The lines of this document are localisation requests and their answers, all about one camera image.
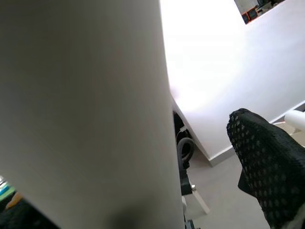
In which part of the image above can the orange framed box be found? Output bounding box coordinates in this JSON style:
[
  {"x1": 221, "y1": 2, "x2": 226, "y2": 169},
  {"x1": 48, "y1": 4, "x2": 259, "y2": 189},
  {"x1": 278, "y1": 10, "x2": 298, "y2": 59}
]
[{"x1": 241, "y1": 7, "x2": 260, "y2": 24}]

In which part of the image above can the black machine base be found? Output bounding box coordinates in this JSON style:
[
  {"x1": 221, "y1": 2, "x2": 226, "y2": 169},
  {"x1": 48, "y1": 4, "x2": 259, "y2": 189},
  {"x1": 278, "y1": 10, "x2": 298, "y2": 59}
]
[{"x1": 178, "y1": 164, "x2": 194, "y2": 196}]

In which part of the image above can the white furniture leg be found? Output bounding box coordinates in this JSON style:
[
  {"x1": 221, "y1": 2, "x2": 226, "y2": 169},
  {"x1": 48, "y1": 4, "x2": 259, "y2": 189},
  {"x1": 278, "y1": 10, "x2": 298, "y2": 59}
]
[{"x1": 181, "y1": 189, "x2": 211, "y2": 215}]

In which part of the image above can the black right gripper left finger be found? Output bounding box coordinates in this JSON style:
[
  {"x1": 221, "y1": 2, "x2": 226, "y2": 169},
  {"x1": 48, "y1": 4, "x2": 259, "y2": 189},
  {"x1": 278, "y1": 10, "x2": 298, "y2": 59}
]
[{"x1": 0, "y1": 197, "x2": 61, "y2": 229}]

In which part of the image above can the green plastic item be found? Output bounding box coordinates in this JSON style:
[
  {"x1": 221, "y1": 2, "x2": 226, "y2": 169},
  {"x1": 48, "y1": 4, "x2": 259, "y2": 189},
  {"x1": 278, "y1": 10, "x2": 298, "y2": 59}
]
[{"x1": 0, "y1": 176, "x2": 16, "y2": 199}]

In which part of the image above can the white plastic table leg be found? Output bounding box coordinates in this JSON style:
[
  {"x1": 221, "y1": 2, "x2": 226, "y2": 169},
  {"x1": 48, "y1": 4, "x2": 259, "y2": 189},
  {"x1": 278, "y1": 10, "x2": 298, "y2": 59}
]
[
  {"x1": 284, "y1": 110, "x2": 305, "y2": 131},
  {"x1": 0, "y1": 0, "x2": 184, "y2": 229}
]

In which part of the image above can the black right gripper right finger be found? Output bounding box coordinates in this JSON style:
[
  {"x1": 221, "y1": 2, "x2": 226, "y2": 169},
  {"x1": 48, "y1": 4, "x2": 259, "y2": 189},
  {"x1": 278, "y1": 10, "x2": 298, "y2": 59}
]
[{"x1": 225, "y1": 108, "x2": 305, "y2": 229}]

